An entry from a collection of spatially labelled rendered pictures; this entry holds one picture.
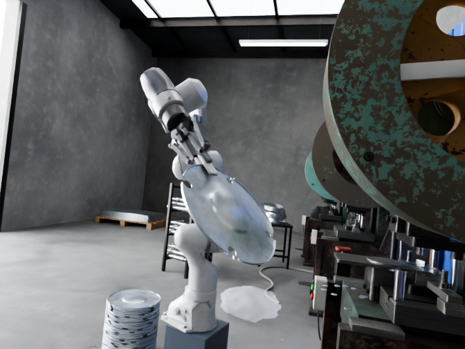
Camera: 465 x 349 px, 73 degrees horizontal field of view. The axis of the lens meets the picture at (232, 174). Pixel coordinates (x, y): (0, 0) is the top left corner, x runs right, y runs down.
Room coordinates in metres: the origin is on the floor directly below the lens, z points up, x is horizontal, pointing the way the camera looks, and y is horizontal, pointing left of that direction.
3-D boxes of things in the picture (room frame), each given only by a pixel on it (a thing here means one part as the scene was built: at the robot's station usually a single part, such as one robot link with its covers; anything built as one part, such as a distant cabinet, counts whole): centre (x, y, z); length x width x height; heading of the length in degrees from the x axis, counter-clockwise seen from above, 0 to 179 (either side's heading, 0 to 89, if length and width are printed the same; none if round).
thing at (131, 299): (1.81, 0.48, 0.31); 0.29 x 0.29 x 0.01
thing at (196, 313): (1.28, 0.11, 0.52); 0.22 x 0.19 x 0.14; 62
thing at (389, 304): (1.12, -0.70, 0.68); 0.45 x 0.30 x 0.06; 167
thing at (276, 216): (4.24, -0.63, 0.40); 0.45 x 0.40 x 0.79; 179
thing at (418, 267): (1.12, -0.70, 0.76); 0.15 x 0.09 x 0.05; 167
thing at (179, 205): (3.53, 0.41, 0.47); 0.46 x 0.43 x 0.95; 57
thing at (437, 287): (0.96, -0.67, 0.76); 0.17 x 0.06 x 0.10; 167
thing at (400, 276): (0.98, -0.54, 0.75); 0.03 x 0.03 x 0.10; 77
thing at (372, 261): (1.16, -0.53, 0.72); 0.25 x 0.14 x 0.14; 77
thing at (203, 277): (1.24, 0.11, 0.71); 0.18 x 0.11 x 0.25; 108
